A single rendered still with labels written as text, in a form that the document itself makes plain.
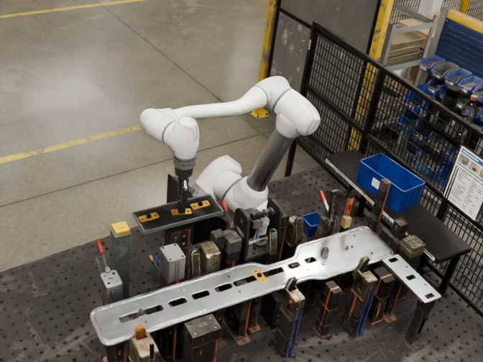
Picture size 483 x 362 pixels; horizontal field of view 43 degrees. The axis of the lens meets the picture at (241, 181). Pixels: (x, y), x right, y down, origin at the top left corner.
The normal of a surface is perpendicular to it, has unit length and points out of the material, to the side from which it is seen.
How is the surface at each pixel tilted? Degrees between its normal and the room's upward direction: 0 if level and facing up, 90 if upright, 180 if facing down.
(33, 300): 0
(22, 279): 0
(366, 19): 91
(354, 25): 92
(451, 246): 0
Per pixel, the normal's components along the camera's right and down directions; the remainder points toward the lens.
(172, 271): 0.48, 0.55
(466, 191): -0.87, 0.21
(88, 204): 0.11, -0.81
